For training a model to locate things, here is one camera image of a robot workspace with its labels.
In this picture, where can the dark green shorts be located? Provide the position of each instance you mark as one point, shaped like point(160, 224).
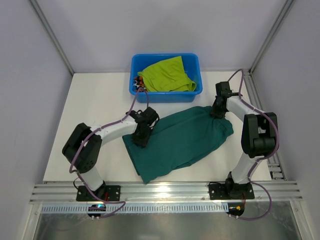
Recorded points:
point(178, 141)

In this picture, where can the left aluminium frame post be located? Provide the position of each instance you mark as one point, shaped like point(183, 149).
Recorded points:
point(51, 35)

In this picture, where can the blue plastic bin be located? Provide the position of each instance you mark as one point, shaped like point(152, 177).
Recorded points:
point(191, 66)

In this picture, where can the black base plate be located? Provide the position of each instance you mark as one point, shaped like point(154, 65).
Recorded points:
point(224, 191)
point(110, 193)

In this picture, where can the grey slotted cable duct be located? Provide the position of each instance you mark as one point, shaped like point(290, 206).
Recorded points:
point(139, 208)

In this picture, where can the aluminium frame post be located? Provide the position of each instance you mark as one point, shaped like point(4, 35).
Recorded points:
point(276, 26)
point(51, 35)

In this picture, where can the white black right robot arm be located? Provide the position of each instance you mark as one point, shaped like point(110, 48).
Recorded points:
point(258, 140)

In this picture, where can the aluminium mounting rail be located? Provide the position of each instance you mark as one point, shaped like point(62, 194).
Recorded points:
point(164, 192)

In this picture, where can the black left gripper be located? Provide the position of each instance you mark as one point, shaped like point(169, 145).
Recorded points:
point(141, 136)

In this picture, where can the orange black patterned shorts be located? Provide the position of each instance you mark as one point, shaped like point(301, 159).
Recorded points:
point(138, 83)

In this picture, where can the controller board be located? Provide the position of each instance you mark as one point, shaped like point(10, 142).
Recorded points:
point(235, 210)
point(96, 211)

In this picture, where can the right side aluminium rail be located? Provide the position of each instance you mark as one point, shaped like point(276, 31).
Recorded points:
point(274, 163)

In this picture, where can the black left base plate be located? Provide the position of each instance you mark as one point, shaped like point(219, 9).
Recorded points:
point(110, 193)

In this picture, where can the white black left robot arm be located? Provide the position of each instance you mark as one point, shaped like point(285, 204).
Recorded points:
point(83, 147)

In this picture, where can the right aluminium frame post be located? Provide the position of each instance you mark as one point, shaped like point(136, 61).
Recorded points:
point(276, 26)

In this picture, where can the right controller board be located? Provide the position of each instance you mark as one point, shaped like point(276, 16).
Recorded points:
point(235, 210)

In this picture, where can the lime green shorts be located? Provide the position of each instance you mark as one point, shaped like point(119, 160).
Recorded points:
point(167, 76)

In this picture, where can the left controller board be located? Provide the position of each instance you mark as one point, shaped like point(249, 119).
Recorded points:
point(96, 211)

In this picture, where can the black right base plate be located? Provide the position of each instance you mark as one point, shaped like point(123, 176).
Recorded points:
point(224, 191)

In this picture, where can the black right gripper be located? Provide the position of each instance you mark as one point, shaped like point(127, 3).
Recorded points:
point(217, 111)

